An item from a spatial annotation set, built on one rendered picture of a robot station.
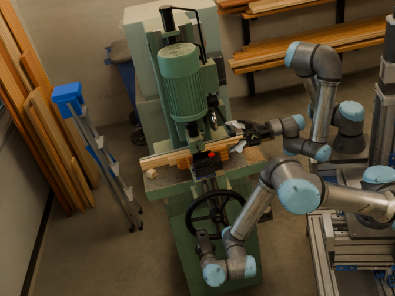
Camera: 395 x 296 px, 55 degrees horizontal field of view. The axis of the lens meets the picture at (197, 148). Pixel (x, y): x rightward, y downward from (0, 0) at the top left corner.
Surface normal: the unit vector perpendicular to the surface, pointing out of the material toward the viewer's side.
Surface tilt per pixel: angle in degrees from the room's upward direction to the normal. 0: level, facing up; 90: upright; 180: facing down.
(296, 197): 86
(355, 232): 0
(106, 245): 0
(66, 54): 90
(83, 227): 0
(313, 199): 86
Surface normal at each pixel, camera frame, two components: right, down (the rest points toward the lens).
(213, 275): 0.09, 0.05
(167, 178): -0.16, -0.82
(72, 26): 0.14, 0.54
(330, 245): -0.11, 0.58
